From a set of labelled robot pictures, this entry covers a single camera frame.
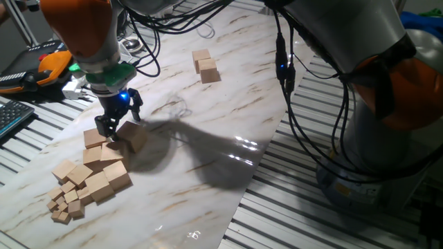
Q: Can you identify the black handheld controller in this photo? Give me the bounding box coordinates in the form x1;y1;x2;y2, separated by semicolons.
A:
15;0;42;13

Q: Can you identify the medium wooden cube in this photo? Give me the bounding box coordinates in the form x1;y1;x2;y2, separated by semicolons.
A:
102;160;133;192
66;163;94;190
51;158;78;184
84;171;116;203

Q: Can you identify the black computer keyboard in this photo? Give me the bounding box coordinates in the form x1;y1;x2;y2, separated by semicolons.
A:
0;100;36;140

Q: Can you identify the marble pattern board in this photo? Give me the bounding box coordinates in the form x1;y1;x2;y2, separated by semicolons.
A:
0;0;323;249

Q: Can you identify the aluminium frame post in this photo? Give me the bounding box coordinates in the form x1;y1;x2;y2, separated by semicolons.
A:
1;0;39;48

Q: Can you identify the orange black teach pendant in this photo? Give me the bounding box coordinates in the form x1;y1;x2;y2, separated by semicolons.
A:
0;39;74;95

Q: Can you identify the aluminium frame beam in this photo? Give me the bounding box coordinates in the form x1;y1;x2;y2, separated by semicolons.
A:
392;0;408;15

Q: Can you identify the white plug adapter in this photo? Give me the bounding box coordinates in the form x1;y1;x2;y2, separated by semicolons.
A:
62;78;89;101

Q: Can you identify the small wooden cube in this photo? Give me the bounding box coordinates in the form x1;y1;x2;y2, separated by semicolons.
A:
76;186;95;207
47;185;65;201
67;199;86;219
64;189;80;204
60;180;77;194

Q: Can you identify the person left forearm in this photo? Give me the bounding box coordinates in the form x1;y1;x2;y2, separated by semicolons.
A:
0;2;10;26

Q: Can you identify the blue bag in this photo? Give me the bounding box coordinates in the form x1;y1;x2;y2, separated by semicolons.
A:
399;12;443;34

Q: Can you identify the large wooden cube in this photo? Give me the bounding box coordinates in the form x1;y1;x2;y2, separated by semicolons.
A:
83;128;109;150
100;140;131;170
192;48;212;74
116;120;150;154
82;145;104;173
198;58;222;84

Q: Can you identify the green cloth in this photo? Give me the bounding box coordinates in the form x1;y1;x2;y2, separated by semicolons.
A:
418;8;443;18

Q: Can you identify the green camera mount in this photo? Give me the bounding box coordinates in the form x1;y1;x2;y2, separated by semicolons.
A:
68;61;138;97

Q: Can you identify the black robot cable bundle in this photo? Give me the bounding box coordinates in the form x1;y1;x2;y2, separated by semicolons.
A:
119;0;443;184

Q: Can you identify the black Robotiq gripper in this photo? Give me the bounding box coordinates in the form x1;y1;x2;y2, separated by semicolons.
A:
93;87;144;140

